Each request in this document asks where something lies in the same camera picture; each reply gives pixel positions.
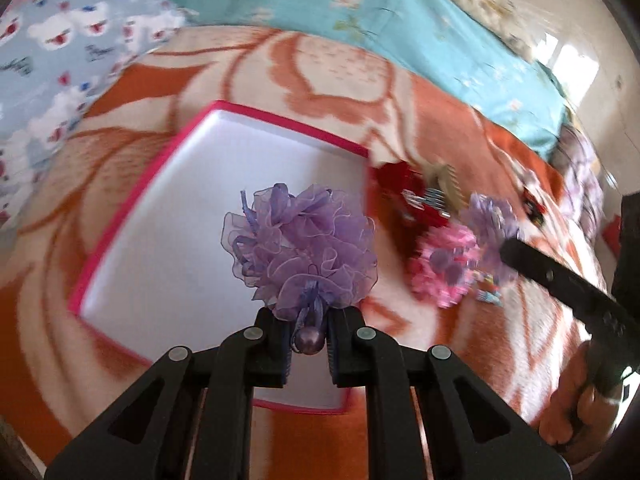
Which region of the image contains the pastel bead bracelet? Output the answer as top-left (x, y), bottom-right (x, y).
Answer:
top-left (472, 271), bottom-right (506, 308)

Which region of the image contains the small purple flower hair tie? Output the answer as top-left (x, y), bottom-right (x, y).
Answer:
top-left (429, 193), bottom-right (524, 286)

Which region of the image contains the pink ribbon flower scrunchie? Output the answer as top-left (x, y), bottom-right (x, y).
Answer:
top-left (407, 221), bottom-right (482, 309)

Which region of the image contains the black hair comb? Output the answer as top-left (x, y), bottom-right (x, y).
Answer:
top-left (401, 188), bottom-right (450, 218)

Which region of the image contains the dark red velvet bow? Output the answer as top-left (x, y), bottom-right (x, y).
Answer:
top-left (372, 162), bottom-right (450, 245)

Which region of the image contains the purple organza flower scrunchie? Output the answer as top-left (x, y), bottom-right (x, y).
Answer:
top-left (221, 183), bottom-right (378, 356)

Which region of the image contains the beige claw hair clip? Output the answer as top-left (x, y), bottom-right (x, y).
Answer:
top-left (422, 162), bottom-right (468, 214)

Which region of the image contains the right hand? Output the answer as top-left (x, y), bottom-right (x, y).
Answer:
top-left (536, 341), bottom-right (623, 467)

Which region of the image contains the red object at edge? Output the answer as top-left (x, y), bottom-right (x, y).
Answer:
top-left (602, 214), bottom-right (622, 260)

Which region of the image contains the orange white fleece blanket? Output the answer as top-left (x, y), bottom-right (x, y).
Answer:
top-left (1, 26), bottom-right (605, 479)

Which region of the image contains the red black hair clip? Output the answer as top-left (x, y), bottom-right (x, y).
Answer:
top-left (521, 188), bottom-right (547, 229)

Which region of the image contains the red shallow gift box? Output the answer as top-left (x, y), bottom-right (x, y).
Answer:
top-left (67, 100), bottom-right (372, 416)

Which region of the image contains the plaid purple pillow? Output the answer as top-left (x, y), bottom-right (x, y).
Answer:
top-left (549, 124), bottom-right (604, 245)

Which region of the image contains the blue floral pillow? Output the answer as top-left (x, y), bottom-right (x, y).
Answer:
top-left (172, 0), bottom-right (564, 159)

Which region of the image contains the bear print blue pillow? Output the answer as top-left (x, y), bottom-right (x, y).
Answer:
top-left (1, 0), bottom-right (186, 230)

